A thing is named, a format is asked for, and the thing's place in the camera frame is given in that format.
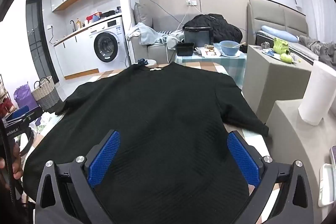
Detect black plastic tray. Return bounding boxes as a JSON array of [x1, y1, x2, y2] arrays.
[[175, 42, 195, 56]]

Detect white washing machine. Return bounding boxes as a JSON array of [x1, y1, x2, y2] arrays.
[[88, 17, 129, 73]]

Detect light blue cloth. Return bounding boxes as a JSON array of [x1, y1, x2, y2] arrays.
[[126, 22, 184, 48]]

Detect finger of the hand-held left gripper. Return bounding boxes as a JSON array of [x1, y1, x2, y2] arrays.
[[1, 105, 44, 125]]

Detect blue pillow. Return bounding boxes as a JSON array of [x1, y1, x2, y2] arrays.
[[261, 25, 298, 43]]

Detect black knit sweater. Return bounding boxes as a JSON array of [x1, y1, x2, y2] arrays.
[[23, 61, 269, 224]]

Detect green plush toy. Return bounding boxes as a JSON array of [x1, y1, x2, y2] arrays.
[[273, 37, 293, 64]]

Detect rack of coloured yarn rolls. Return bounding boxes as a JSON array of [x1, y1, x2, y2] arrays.
[[0, 74, 17, 119]]

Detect black quilted jacket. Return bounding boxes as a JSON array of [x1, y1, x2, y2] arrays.
[[183, 13, 243, 43]]

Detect grey clothes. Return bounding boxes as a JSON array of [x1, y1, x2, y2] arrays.
[[298, 35, 336, 67]]

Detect checkered blanket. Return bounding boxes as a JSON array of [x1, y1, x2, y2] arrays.
[[13, 61, 281, 224]]

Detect grey cushion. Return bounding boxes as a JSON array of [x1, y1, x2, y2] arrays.
[[134, 2, 154, 29]]

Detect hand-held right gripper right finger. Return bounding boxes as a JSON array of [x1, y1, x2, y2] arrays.
[[226, 131, 314, 224]]

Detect wicker basket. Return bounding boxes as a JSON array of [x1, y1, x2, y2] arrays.
[[31, 76, 61, 111]]

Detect white kitchen base cabinets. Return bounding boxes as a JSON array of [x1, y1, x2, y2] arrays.
[[54, 27, 100, 80]]

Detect paper towel roll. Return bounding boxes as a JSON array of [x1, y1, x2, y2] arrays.
[[298, 60, 336, 126]]

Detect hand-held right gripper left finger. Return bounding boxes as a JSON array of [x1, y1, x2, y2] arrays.
[[35, 130, 122, 224]]

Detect white tray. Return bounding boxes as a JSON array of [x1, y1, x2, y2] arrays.
[[318, 163, 336, 207]]

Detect blue bowl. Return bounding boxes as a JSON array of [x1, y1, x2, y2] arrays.
[[219, 40, 240, 56]]

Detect black storage bin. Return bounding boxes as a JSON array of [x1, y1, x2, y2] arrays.
[[182, 26, 213, 48]]

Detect grey sofa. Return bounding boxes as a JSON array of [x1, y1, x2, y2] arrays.
[[130, 2, 189, 64]]

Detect snack packet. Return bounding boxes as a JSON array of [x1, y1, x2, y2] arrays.
[[196, 46, 220, 57]]

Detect purple bag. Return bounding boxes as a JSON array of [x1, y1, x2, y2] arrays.
[[13, 84, 38, 110]]

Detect grey upholstered bed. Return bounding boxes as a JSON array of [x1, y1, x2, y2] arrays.
[[247, 0, 336, 68]]

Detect person's left hand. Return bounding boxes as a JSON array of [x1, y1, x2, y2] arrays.
[[0, 144, 25, 180]]

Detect teal checkered tablecloth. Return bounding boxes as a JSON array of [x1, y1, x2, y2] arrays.
[[175, 51, 247, 88]]

